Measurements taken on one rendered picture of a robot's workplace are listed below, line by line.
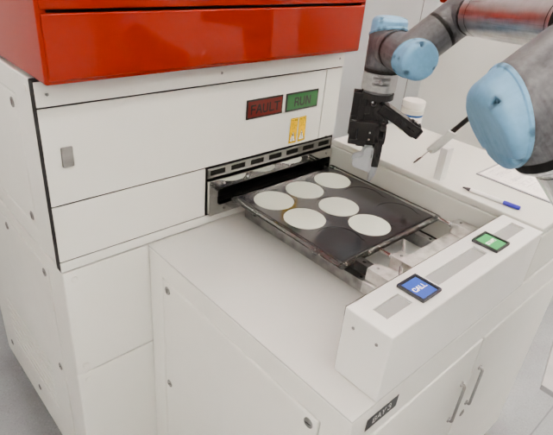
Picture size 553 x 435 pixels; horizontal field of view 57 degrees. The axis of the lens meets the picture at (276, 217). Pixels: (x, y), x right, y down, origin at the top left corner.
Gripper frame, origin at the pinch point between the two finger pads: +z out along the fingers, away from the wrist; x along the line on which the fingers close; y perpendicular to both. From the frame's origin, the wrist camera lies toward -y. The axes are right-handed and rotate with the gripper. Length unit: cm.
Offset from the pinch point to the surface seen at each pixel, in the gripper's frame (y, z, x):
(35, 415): 96, 98, 6
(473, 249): -20.0, 3.9, 21.9
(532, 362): -86, 100, -57
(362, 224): 1.0, 9.3, 7.5
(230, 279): 28.5, 17.0, 25.0
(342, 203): 5.7, 9.2, -2.0
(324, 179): 10.8, 9.2, -15.3
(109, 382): 59, 54, 26
